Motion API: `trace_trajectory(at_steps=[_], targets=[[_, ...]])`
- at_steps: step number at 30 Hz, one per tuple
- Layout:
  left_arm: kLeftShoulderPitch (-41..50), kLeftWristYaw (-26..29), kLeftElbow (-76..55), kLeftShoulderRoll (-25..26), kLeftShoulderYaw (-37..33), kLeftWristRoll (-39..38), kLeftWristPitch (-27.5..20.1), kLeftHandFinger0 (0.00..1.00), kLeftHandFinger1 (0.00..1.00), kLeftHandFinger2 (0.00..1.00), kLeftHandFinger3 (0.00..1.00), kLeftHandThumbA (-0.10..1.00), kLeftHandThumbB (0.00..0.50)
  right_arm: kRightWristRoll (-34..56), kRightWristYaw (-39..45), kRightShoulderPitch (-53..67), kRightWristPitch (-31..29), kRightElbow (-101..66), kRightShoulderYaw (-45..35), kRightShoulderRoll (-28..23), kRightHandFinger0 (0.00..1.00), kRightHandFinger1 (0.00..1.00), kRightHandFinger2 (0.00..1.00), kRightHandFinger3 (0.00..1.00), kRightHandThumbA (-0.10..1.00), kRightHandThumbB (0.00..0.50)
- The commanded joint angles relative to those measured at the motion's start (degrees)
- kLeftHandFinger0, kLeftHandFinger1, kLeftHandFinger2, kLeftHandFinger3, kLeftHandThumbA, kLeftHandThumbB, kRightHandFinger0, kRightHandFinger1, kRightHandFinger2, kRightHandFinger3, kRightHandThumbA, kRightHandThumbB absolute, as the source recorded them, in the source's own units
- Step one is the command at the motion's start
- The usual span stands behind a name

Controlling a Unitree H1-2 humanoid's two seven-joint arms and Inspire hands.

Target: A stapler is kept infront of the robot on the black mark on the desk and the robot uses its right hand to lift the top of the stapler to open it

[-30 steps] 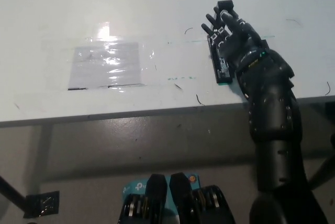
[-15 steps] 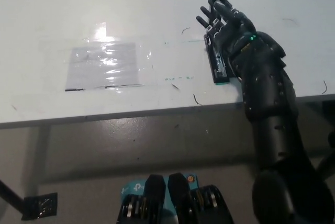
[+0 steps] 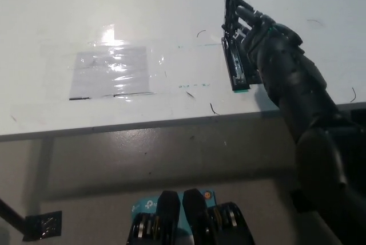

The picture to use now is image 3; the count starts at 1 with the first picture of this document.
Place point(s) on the white paper sheet under film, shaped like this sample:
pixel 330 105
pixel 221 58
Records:
pixel 110 70

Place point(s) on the black table leg bar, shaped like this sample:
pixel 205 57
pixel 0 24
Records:
pixel 11 212

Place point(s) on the teal router box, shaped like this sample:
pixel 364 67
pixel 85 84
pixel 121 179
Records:
pixel 144 205

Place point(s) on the black desk stapler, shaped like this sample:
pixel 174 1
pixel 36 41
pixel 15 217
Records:
pixel 236 64

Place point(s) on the clear plastic film sheet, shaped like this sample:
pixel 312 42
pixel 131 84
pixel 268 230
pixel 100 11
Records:
pixel 125 53

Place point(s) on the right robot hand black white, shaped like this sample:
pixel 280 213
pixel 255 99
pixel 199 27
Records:
pixel 271 41

